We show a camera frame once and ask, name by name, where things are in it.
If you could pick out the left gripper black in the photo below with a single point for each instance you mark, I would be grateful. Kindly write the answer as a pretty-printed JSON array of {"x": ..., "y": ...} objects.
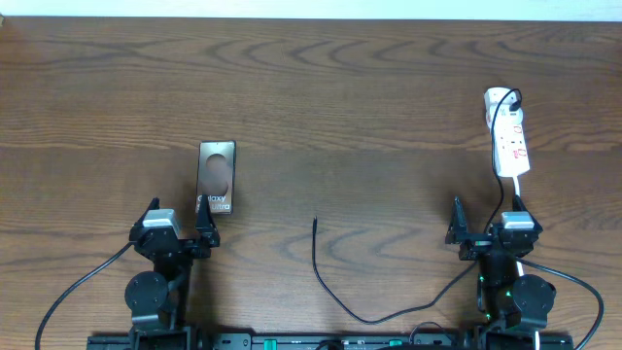
[{"x": 208, "y": 234}]

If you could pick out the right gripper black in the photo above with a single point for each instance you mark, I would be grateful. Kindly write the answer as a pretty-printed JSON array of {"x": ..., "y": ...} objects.
[{"x": 476, "y": 244}]

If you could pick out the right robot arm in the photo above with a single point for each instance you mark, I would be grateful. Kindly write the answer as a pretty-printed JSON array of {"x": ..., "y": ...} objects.
[{"x": 516, "y": 304}]

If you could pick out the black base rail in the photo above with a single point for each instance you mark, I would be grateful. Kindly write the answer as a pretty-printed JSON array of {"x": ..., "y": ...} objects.
[{"x": 242, "y": 341}]

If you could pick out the white power strip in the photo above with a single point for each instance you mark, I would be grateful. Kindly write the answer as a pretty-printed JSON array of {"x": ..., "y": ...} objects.
[{"x": 504, "y": 117}]

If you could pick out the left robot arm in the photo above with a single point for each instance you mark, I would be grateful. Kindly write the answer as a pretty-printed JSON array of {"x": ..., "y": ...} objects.
[{"x": 158, "y": 298}]

